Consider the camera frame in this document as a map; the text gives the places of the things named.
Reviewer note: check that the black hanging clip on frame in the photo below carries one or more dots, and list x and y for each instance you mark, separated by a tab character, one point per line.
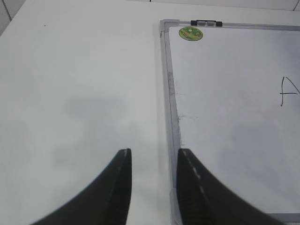
210	23

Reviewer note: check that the white board with grey frame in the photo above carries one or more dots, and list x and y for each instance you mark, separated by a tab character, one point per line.
233	99

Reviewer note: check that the round green magnet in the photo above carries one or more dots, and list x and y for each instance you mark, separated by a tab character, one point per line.
190	33

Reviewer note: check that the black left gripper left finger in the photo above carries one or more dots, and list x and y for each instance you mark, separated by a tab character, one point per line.
105	201

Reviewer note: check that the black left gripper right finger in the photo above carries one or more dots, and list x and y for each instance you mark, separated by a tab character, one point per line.
204	200

